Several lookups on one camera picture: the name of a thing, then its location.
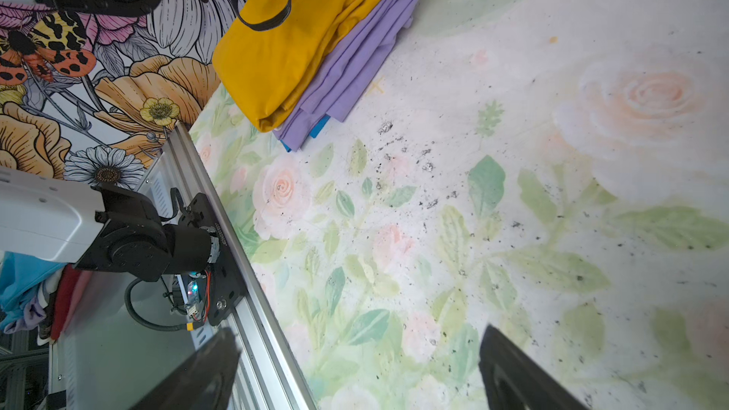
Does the pile of coloured clothes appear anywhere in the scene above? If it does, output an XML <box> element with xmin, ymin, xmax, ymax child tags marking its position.
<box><xmin>1</xmin><ymin>252</ymin><xmax>92</xmax><ymax>345</ymax></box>

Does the green circuit board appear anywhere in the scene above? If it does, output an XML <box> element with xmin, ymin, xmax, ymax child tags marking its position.
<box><xmin>182</xmin><ymin>277</ymin><xmax>207</xmax><ymax>322</ymax></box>

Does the yellow t shirt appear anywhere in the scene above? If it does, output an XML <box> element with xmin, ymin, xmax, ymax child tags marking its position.
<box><xmin>212</xmin><ymin>0</ymin><xmax>381</xmax><ymax>133</ymax></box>

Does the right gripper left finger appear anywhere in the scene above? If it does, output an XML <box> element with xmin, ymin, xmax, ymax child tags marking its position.
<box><xmin>131</xmin><ymin>328</ymin><xmax>240</xmax><ymax>410</ymax></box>

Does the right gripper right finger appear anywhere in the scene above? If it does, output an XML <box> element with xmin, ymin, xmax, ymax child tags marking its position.
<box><xmin>478</xmin><ymin>325</ymin><xmax>587</xmax><ymax>410</ymax></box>

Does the aluminium front rail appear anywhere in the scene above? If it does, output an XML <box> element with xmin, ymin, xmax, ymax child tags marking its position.
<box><xmin>138</xmin><ymin>126</ymin><xmax>316</xmax><ymax>409</ymax></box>

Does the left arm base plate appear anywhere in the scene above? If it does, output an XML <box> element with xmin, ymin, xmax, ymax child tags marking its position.
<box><xmin>178</xmin><ymin>193</ymin><xmax>248</xmax><ymax>326</ymax></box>

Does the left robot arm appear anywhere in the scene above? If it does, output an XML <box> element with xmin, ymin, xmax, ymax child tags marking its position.
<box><xmin>1</xmin><ymin>0</ymin><xmax>382</xmax><ymax>263</ymax></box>

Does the folded purple t shirt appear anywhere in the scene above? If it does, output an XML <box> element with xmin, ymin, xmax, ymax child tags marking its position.
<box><xmin>273</xmin><ymin>0</ymin><xmax>420</xmax><ymax>152</ymax></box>

